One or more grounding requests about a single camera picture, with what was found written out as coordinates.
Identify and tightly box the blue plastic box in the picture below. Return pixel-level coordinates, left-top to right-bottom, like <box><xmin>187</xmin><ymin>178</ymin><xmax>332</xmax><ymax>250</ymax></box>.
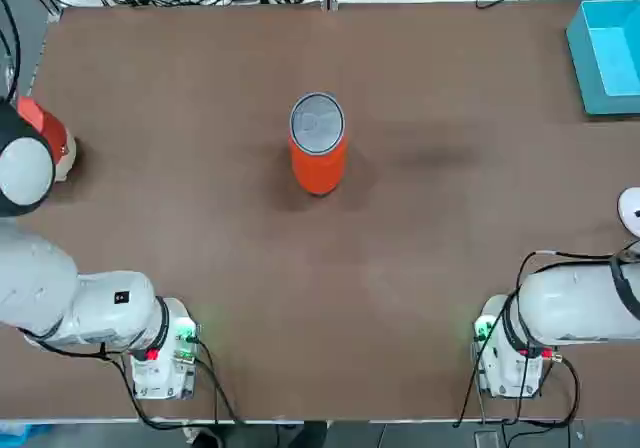
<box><xmin>565</xmin><ymin>0</ymin><xmax>640</xmax><ymax>117</ymax></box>

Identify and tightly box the black rounded object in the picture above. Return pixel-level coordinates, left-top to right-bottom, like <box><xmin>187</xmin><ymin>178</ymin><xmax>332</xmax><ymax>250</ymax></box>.
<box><xmin>191</xmin><ymin>419</ymin><xmax>328</xmax><ymax>448</ymax></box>

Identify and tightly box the red and white rounded object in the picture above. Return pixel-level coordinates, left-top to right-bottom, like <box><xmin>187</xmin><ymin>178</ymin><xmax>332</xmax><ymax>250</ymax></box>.
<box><xmin>16</xmin><ymin>95</ymin><xmax>78</xmax><ymax>184</ymax></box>

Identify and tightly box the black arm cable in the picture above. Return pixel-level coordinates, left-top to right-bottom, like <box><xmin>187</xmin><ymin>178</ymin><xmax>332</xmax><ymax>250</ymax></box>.
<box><xmin>547</xmin><ymin>351</ymin><xmax>582</xmax><ymax>428</ymax></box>
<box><xmin>21</xmin><ymin>330</ymin><xmax>176</xmax><ymax>430</ymax></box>
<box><xmin>0</xmin><ymin>0</ymin><xmax>22</xmax><ymax>105</ymax></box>
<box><xmin>189</xmin><ymin>335</ymin><xmax>247</xmax><ymax>426</ymax></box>
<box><xmin>451</xmin><ymin>249</ymin><xmax>640</xmax><ymax>429</ymax></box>

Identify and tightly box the red trash bin silver lid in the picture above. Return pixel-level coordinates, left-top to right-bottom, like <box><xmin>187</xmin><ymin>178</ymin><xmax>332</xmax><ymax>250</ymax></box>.
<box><xmin>287</xmin><ymin>91</ymin><xmax>349</xmax><ymax>198</ymax></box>

